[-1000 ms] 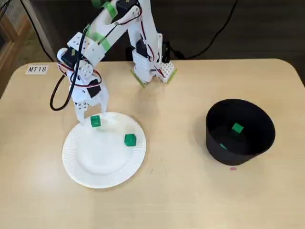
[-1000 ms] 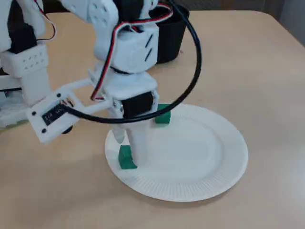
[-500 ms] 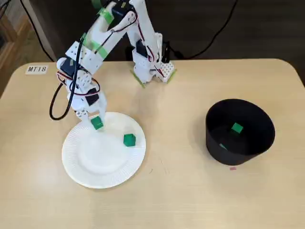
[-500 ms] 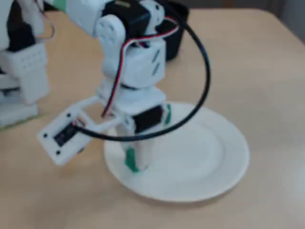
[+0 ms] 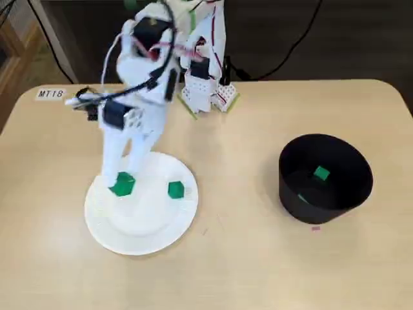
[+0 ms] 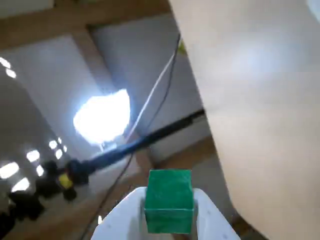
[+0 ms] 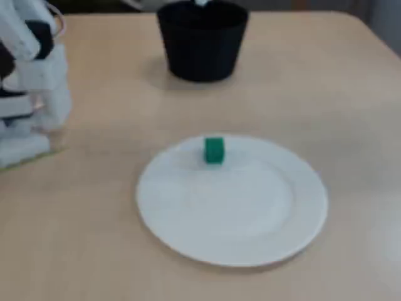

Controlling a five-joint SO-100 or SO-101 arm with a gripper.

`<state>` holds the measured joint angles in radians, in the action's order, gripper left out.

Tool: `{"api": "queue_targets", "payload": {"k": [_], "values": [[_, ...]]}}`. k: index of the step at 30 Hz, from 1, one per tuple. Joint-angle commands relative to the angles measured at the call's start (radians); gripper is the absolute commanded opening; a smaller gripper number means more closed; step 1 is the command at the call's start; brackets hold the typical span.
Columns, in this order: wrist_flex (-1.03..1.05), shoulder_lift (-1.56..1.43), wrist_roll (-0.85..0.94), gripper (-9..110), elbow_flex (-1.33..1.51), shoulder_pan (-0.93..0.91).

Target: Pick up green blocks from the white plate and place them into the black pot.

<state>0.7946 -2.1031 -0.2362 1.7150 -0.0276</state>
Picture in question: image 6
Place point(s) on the green block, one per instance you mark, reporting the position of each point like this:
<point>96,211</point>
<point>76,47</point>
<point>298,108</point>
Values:
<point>170,200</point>

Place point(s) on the green base plate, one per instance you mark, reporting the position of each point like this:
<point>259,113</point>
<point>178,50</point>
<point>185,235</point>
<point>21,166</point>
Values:
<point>182,47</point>

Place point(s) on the black chair base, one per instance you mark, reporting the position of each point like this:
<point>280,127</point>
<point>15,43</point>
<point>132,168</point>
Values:
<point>47,187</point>

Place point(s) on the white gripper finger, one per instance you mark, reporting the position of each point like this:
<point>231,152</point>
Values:
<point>210,225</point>
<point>120,220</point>

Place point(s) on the yellow tag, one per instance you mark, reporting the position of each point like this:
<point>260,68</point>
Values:
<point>65,181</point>

